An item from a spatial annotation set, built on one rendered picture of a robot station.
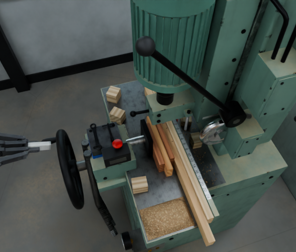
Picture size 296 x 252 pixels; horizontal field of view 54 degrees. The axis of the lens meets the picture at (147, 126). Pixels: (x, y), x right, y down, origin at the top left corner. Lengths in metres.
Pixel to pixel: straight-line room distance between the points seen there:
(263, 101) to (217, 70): 0.13
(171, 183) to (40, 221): 1.16
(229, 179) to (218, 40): 0.55
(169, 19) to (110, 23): 1.72
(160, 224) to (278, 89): 0.46
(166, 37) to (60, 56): 1.84
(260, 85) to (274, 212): 1.35
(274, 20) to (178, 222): 0.56
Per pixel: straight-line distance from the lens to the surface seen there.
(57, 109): 2.31
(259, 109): 0.76
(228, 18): 0.66
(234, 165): 1.10
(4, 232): 1.99
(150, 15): 0.60
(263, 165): 1.14
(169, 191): 0.91
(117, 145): 0.84
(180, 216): 0.86
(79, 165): 1.06
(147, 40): 0.50
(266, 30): 0.70
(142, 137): 0.93
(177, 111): 0.89
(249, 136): 0.84
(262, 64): 0.71
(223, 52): 0.72
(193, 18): 0.60
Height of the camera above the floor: 1.75
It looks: 56 degrees down
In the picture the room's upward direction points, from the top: straight up
